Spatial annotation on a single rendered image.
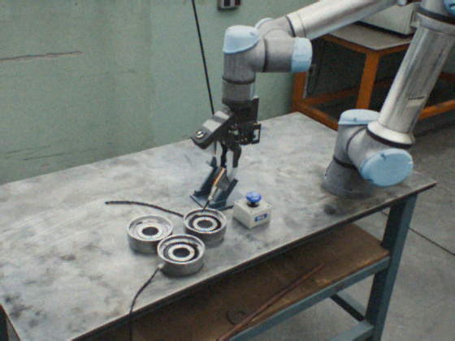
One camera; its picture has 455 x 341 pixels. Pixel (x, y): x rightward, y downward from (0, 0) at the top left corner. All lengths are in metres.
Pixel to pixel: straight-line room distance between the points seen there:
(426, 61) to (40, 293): 0.96
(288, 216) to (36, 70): 1.66
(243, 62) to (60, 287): 0.60
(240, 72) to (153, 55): 1.83
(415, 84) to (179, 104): 2.03
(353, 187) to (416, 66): 0.40
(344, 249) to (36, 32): 1.68
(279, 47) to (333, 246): 0.79
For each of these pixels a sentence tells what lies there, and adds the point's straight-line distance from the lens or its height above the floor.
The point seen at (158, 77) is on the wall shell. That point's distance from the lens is 3.06.
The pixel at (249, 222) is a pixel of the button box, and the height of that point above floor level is 0.82.
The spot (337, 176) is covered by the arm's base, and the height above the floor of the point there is 0.85.
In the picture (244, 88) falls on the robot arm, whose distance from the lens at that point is 1.22.
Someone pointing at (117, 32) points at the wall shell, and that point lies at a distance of 2.87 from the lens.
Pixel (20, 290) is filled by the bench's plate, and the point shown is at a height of 0.80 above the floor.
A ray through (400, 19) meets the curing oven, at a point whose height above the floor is 0.88.
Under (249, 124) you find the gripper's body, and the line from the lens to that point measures 1.28.
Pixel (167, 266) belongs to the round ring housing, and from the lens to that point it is 1.21.
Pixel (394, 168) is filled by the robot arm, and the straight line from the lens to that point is 1.40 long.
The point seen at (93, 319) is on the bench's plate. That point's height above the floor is 0.80.
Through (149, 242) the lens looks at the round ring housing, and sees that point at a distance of 1.26.
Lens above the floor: 1.59
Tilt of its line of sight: 29 degrees down
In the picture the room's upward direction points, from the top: 5 degrees clockwise
